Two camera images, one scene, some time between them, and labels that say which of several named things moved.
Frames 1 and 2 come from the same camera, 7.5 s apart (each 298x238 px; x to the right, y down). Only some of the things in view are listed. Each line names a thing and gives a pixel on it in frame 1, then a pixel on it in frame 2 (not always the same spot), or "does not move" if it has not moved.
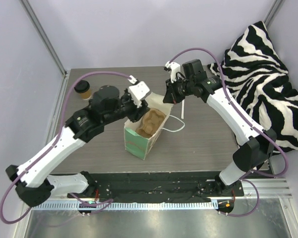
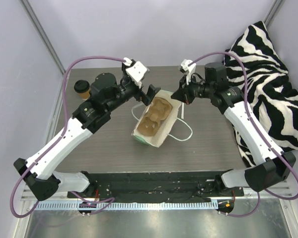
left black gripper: (134, 112) → (145, 96)
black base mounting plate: (160, 187) does not move
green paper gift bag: (135, 143) → (155, 122)
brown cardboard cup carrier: (151, 120) does not move
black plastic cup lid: (81, 86) does not move
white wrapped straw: (183, 109) does not move
